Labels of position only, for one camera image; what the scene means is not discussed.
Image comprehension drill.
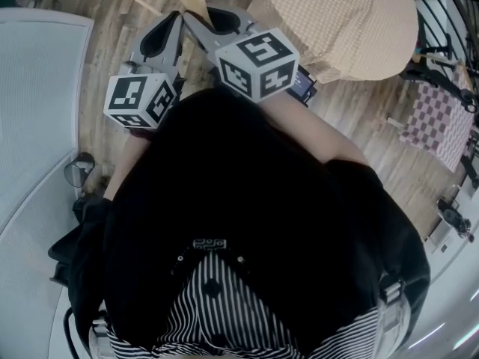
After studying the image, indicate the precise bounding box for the round table with checked cloth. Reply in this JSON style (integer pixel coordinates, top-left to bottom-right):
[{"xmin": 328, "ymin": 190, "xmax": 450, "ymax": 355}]
[{"xmin": 238, "ymin": 0, "xmax": 419, "ymax": 85}]

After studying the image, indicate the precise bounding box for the person's left forearm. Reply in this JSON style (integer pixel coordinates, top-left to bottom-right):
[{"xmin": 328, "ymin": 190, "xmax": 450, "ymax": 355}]
[{"xmin": 103, "ymin": 127, "xmax": 160, "ymax": 201}]

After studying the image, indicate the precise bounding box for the black cable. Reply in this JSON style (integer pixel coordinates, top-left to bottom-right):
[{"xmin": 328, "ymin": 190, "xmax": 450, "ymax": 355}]
[{"xmin": 62, "ymin": 307, "xmax": 82, "ymax": 359}]

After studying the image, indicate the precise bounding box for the small black display screen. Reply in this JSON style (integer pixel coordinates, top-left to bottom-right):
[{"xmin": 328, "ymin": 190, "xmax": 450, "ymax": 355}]
[{"xmin": 286, "ymin": 64, "xmax": 318, "ymax": 108}]

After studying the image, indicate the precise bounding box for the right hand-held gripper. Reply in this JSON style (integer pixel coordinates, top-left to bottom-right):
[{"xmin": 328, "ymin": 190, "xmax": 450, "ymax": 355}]
[{"xmin": 183, "ymin": 7, "xmax": 300, "ymax": 102}]

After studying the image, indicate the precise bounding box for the small black machine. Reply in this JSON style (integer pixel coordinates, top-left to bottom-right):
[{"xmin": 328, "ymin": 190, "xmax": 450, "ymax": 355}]
[{"xmin": 436, "ymin": 196, "xmax": 472, "ymax": 235}]

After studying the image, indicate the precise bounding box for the purple checked cloth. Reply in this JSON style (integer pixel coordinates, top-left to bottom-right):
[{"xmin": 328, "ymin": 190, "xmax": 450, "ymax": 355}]
[{"xmin": 397, "ymin": 79, "xmax": 475, "ymax": 174}]

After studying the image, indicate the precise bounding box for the grey strap buckle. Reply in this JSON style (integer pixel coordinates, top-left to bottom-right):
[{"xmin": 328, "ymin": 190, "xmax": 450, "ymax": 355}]
[
  {"xmin": 378, "ymin": 277, "xmax": 408, "ymax": 316},
  {"xmin": 89, "ymin": 318, "xmax": 109, "ymax": 338}
]

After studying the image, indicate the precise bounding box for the patterned belt buckle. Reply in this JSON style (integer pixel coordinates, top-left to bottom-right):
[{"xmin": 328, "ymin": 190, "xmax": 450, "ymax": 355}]
[{"xmin": 192, "ymin": 238, "xmax": 228, "ymax": 251}]

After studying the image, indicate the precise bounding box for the person's right forearm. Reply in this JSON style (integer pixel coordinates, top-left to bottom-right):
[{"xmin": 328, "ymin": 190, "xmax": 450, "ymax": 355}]
[{"xmin": 257, "ymin": 94, "xmax": 372, "ymax": 166}]

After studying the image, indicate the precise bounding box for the black metal railing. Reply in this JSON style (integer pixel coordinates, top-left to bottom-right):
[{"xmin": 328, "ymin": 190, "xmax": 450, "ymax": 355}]
[{"xmin": 406, "ymin": 0, "xmax": 479, "ymax": 100}]

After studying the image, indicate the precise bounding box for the black white striped garment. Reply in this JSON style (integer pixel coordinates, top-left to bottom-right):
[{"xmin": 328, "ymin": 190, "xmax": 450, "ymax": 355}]
[{"xmin": 89, "ymin": 252, "xmax": 386, "ymax": 359}]

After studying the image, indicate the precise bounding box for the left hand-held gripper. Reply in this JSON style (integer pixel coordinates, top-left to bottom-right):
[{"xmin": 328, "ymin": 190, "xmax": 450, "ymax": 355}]
[{"xmin": 103, "ymin": 11, "xmax": 186, "ymax": 129}]

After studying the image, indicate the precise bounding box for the person's black top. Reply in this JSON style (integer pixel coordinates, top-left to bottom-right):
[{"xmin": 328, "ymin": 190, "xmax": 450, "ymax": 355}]
[{"xmin": 48, "ymin": 86, "xmax": 432, "ymax": 359}]

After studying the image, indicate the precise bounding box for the black folding clothes airer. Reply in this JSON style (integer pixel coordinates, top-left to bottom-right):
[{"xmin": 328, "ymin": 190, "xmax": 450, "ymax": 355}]
[{"xmin": 402, "ymin": 46, "xmax": 479, "ymax": 186}]

